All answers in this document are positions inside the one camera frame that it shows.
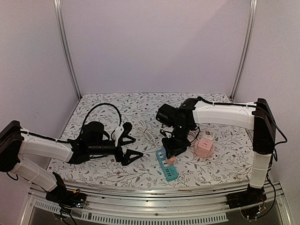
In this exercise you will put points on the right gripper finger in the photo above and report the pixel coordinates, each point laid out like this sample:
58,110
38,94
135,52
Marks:
169,154
179,151

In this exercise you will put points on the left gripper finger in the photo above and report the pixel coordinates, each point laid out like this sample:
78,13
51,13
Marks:
130,156
126,139

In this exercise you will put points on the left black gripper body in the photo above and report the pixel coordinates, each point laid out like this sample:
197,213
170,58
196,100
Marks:
118,156

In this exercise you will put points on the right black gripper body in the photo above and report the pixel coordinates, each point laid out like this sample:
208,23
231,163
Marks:
175,147

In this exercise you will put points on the small pink charger plug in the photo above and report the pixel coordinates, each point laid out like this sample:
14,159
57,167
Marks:
171,161

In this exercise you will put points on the teal power strip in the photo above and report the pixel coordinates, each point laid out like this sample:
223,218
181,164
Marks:
169,171

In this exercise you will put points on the pink cube socket adapter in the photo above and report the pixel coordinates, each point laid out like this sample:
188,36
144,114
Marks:
204,143

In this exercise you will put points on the white cube socket adapter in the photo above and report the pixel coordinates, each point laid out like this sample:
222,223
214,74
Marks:
209,135

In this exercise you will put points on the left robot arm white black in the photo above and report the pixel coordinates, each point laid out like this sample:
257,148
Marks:
93,142

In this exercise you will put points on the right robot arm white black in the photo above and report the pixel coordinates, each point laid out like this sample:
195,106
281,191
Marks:
255,116

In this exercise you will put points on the pink round power strip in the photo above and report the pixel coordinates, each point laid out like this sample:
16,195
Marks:
203,153

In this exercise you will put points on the floral table mat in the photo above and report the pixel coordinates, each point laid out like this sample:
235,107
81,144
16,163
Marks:
231,160

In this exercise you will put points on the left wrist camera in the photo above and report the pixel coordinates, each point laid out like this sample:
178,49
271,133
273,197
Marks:
125,128

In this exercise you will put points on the aluminium front rail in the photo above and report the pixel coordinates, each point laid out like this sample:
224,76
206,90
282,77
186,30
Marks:
205,205

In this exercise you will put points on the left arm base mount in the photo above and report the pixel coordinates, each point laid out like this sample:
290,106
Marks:
64,197

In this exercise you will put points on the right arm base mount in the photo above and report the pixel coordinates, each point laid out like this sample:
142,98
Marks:
251,202

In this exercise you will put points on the left aluminium frame post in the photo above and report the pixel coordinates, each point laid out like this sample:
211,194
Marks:
65,47

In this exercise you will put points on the aluminium frame post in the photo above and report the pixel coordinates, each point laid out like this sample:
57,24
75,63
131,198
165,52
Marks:
245,49
65,47

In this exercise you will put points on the right aluminium frame post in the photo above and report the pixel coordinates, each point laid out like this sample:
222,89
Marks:
245,49

